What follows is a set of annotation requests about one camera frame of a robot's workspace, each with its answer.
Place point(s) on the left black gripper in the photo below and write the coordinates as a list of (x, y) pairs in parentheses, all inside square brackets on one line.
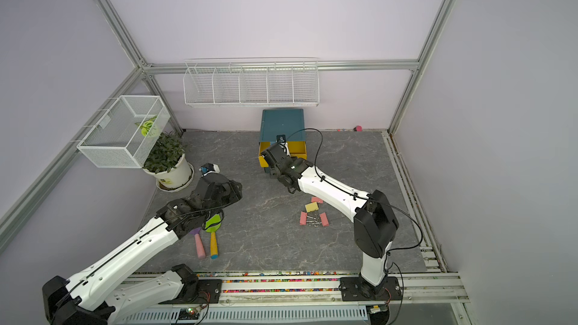
[(235, 194)]

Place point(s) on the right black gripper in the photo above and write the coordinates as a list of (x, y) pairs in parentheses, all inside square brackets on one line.
[(272, 171)]

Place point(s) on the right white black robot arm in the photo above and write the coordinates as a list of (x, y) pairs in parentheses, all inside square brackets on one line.
[(374, 223)]

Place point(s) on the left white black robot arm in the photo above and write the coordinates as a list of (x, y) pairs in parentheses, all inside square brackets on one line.
[(95, 295)]

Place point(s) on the pink binder clip top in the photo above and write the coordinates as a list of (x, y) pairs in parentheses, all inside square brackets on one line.
[(317, 199)]

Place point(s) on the pink binder clip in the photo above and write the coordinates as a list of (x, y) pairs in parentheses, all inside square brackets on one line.
[(317, 199), (324, 220), (303, 219)]

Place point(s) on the yellow binder clip center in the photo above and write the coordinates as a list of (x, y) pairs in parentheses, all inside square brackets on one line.
[(312, 207)]

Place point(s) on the teal drawer cabinet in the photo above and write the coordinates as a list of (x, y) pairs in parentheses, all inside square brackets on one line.
[(282, 121)]

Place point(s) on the pink binder clip left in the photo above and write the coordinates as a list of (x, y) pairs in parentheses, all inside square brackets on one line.
[(303, 219)]

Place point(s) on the pink binder clip right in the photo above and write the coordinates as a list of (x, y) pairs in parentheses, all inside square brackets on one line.
[(324, 220)]

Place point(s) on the green toy shovel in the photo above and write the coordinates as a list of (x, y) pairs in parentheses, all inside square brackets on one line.
[(211, 226)]

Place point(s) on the purple block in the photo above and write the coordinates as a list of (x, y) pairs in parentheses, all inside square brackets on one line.
[(195, 231)]

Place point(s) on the potted green plant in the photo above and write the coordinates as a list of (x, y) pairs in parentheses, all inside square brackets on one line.
[(167, 163)]

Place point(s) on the pink chalk stick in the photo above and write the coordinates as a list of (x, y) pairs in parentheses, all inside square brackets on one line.
[(201, 253)]

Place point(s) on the white mesh basket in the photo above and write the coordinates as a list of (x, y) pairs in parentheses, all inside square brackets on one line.
[(126, 133)]

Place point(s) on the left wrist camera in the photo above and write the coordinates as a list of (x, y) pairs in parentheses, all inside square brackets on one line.
[(209, 168)]

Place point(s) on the white wire wall shelf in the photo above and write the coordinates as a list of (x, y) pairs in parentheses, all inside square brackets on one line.
[(252, 82)]

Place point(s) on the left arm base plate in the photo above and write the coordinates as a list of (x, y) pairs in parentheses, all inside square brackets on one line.
[(201, 291)]

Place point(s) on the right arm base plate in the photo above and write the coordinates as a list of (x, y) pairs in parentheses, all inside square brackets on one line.
[(357, 289)]

